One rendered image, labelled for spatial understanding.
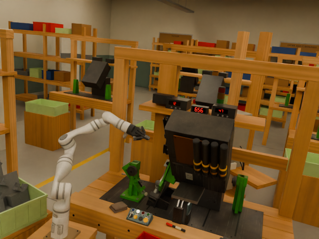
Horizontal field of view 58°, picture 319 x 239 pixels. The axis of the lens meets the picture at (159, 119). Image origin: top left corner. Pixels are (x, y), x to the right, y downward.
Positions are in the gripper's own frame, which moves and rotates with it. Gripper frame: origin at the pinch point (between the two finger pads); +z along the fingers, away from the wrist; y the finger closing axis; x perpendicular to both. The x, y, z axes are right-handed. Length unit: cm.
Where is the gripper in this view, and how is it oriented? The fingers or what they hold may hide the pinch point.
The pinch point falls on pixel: (146, 137)
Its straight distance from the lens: 196.1
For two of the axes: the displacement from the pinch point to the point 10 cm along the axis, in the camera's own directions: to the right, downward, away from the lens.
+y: 4.4, -6.7, 6.0
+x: -1.5, 6.0, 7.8
